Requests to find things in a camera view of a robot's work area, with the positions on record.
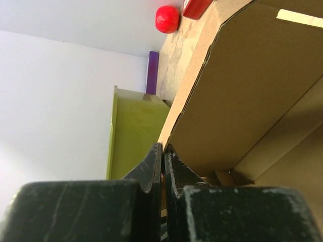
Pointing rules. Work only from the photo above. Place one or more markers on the red apple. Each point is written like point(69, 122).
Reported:
point(167, 19)

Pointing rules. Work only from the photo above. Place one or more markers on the purple flat box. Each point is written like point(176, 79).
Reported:
point(152, 72)

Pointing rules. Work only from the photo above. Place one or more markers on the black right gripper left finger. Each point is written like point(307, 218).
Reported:
point(126, 209)

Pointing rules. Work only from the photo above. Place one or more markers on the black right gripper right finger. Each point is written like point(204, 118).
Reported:
point(198, 211)

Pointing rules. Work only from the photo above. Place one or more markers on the red rectangular carton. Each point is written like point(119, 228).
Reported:
point(194, 9)

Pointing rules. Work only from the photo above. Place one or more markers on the olive green plastic bin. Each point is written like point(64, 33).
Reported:
point(136, 123)

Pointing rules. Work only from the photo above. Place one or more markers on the cardboard box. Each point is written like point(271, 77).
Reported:
point(248, 111)

